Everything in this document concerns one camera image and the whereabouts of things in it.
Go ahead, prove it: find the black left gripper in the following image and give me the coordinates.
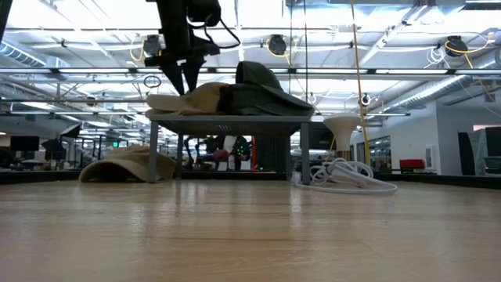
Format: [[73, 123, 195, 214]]
[[143, 0, 222, 96]]

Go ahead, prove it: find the grey perforated metal shelf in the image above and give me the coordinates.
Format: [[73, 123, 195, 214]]
[[147, 114, 312, 185]]

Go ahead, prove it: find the person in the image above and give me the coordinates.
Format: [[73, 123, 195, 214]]
[[213, 135, 251, 172]]

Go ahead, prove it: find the long ceiling light bar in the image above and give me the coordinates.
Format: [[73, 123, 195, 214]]
[[0, 67, 501, 76]]

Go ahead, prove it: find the red cart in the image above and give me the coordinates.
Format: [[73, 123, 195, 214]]
[[398, 158, 426, 173]]

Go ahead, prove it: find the black partition panel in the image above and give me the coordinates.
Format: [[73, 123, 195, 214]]
[[457, 127, 501, 176]]

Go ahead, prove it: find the black hanging cable loop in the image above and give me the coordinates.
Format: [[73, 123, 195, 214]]
[[142, 74, 162, 89]]

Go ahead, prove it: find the black ceiling cord reel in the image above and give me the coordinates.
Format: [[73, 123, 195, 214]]
[[142, 34, 164, 60], [267, 34, 289, 58], [444, 34, 469, 58]]

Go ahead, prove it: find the black camera cable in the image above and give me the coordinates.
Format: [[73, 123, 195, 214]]
[[203, 15, 242, 50]]

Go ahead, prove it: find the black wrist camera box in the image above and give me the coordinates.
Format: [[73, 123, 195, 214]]
[[186, 0, 222, 28]]

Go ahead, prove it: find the yellow hanging cable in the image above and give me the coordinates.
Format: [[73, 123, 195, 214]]
[[350, 0, 371, 168]]

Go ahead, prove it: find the white power cable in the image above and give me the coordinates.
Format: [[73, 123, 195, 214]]
[[291, 157, 399, 196]]

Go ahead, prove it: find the silver ceiling air duct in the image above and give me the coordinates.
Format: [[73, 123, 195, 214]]
[[385, 74, 470, 113]]

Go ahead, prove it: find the black table edge rail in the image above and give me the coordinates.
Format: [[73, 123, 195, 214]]
[[363, 170, 501, 190]]

